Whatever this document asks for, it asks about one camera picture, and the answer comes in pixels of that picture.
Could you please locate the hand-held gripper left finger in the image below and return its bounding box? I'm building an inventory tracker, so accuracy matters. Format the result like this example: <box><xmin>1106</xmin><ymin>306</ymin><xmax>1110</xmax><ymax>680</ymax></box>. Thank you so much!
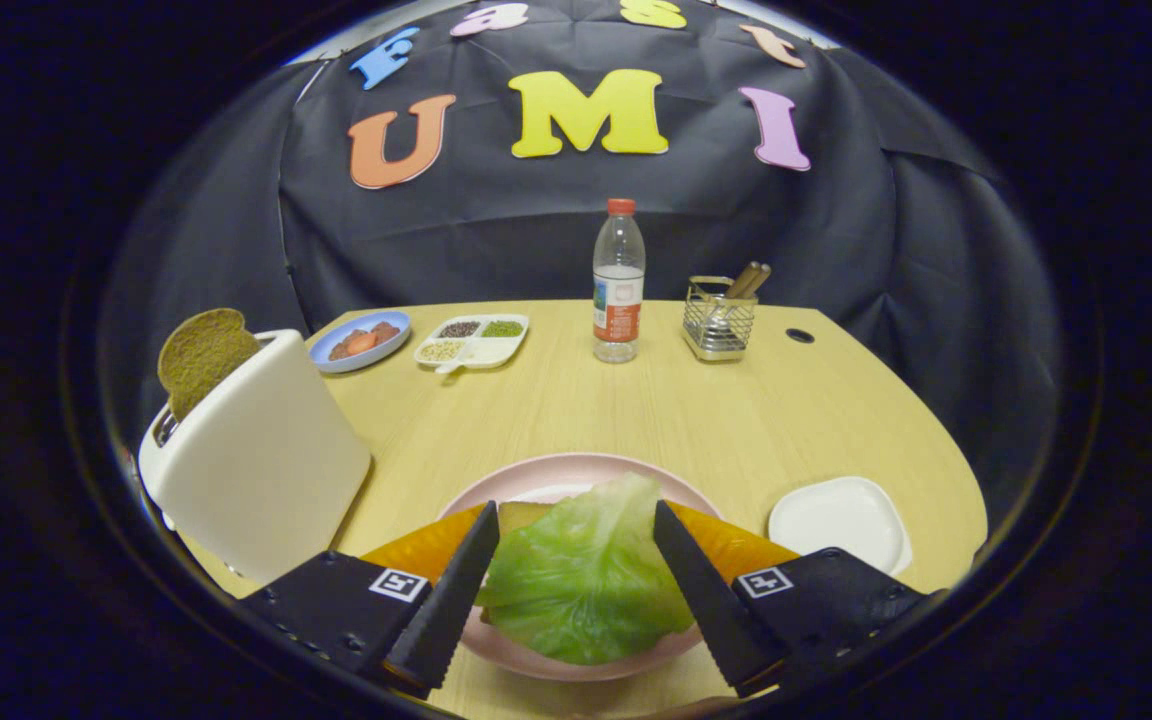
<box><xmin>241</xmin><ymin>500</ymin><xmax>502</xmax><ymax>699</ymax></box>

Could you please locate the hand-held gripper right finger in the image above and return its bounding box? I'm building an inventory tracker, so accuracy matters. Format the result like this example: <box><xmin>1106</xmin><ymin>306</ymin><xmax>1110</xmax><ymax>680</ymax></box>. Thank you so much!
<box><xmin>652</xmin><ymin>500</ymin><xmax>927</xmax><ymax>699</ymax></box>

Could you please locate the green lettuce leaf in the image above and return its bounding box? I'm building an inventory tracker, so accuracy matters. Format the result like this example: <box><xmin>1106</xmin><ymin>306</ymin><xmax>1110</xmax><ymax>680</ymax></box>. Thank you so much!
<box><xmin>476</xmin><ymin>472</ymin><xmax>697</xmax><ymax>667</ymax></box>

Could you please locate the brown toast slice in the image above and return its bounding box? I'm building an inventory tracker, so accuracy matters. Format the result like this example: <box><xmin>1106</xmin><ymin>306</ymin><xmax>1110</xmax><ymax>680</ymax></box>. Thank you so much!
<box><xmin>157</xmin><ymin>308</ymin><xmax>263</xmax><ymax>422</ymax></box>

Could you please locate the bread slice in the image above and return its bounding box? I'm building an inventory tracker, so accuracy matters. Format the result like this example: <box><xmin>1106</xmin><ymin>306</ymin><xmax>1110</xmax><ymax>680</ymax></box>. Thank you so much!
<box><xmin>494</xmin><ymin>500</ymin><xmax>553</xmax><ymax>538</ymax></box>

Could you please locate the small white plate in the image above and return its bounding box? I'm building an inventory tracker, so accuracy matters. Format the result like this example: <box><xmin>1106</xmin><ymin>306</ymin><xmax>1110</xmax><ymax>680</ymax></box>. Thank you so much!
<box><xmin>768</xmin><ymin>476</ymin><xmax>914</xmax><ymax>578</ymax></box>

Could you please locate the pink round plate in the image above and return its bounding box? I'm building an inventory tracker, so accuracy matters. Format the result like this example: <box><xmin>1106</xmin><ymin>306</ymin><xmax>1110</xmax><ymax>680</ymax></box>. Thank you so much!
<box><xmin>436</xmin><ymin>453</ymin><xmax>727</xmax><ymax>683</ymax></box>

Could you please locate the white toaster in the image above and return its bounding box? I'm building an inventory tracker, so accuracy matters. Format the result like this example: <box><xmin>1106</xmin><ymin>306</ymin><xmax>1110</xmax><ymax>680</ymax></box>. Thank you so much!
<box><xmin>138</xmin><ymin>329</ymin><xmax>373</xmax><ymax>587</ymax></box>

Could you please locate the white divided bean tray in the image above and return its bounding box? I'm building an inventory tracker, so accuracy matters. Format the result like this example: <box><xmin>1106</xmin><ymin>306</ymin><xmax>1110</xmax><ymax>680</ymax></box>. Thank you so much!
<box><xmin>413</xmin><ymin>313</ymin><xmax>531</xmax><ymax>376</ymax></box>

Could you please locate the blue round plate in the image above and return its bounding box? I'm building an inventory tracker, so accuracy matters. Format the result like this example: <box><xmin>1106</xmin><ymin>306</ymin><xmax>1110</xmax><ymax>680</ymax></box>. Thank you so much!
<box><xmin>309</xmin><ymin>310</ymin><xmax>413</xmax><ymax>374</ymax></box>

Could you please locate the clear water bottle red cap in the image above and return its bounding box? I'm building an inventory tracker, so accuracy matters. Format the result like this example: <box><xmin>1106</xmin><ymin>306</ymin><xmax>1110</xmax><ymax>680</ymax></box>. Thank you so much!
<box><xmin>592</xmin><ymin>198</ymin><xmax>647</xmax><ymax>364</ymax></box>

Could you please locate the black backdrop cloth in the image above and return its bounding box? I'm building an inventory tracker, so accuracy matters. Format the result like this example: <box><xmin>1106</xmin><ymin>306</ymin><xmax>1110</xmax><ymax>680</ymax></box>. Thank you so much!
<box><xmin>96</xmin><ymin>0</ymin><xmax>1067</xmax><ymax>521</ymax></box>

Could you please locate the metal wire utensil holder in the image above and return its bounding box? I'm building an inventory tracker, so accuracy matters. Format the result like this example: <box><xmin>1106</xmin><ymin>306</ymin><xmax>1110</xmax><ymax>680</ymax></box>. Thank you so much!
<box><xmin>682</xmin><ymin>275</ymin><xmax>759</xmax><ymax>362</ymax></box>

